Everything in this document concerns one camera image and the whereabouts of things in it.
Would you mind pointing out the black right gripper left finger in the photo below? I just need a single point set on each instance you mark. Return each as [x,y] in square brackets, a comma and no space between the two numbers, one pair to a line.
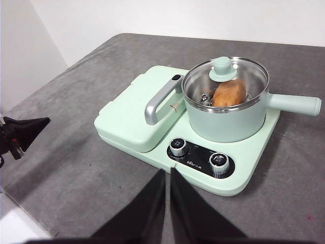
[142,218]

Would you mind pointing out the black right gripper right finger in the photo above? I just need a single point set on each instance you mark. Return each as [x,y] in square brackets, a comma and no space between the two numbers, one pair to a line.
[193,218]

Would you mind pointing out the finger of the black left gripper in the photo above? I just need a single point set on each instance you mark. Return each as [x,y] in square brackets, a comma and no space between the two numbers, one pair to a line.
[28,129]

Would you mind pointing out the brown potato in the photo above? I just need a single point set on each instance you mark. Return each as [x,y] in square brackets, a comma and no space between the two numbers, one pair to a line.
[228,92]

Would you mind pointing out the glass lid with green knob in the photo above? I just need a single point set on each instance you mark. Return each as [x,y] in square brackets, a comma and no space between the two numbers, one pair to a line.
[222,64]

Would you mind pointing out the steel steamer rack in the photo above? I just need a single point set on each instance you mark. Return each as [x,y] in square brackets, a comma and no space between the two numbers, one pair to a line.
[206,102]

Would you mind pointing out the green breakfast machine base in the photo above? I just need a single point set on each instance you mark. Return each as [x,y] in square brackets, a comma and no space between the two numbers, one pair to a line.
[203,175]

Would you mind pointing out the silver knob with swirl mark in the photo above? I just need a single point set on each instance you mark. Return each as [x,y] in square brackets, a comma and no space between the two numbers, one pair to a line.
[219,162]

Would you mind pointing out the silver knob with text mark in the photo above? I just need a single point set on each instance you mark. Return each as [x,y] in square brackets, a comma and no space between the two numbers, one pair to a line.
[178,146]

